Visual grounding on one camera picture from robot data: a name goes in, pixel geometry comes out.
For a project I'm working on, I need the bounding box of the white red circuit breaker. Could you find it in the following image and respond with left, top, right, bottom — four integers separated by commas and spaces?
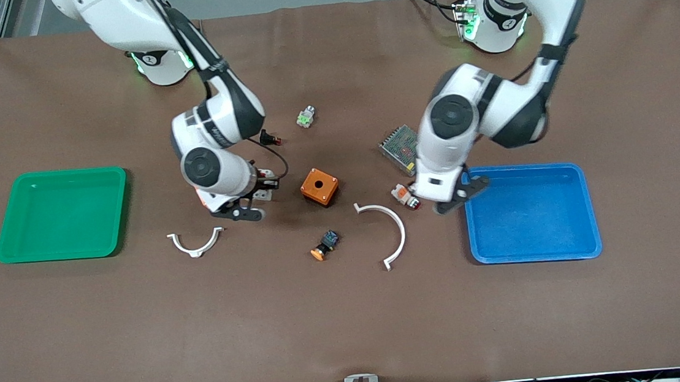
251, 167, 275, 203

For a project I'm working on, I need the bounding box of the white orange red indicator lamp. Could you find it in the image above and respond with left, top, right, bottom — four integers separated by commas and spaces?
390, 181, 422, 213

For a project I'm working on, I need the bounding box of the metal mesh power supply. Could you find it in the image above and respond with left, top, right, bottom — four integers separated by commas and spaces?
377, 124, 423, 180

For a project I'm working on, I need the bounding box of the small white curved clamp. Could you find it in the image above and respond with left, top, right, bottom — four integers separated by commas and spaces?
166, 226, 227, 261

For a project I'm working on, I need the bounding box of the large white curved clamp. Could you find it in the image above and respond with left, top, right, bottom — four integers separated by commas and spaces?
353, 199, 410, 274

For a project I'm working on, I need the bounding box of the orange capped push button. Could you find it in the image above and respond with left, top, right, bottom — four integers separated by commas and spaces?
309, 229, 342, 262

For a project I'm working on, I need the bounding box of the blue plastic tray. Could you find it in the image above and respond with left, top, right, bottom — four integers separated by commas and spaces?
460, 156, 604, 270

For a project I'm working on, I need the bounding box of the green plastic tray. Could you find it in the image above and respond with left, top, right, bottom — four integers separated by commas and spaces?
0, 164, 134, 267

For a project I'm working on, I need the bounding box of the brown table mat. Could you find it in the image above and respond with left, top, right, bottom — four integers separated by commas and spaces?
0, 0, 680, 382

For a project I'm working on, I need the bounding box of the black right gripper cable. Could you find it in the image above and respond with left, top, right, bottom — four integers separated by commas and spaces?
246, 133, 290, 182

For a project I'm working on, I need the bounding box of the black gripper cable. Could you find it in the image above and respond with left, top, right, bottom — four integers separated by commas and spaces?
509, 4, 583, 81
246, 133, 290, 182

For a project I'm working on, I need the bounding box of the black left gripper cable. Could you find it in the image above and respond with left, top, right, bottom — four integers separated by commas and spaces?
509, 4, 583, 81

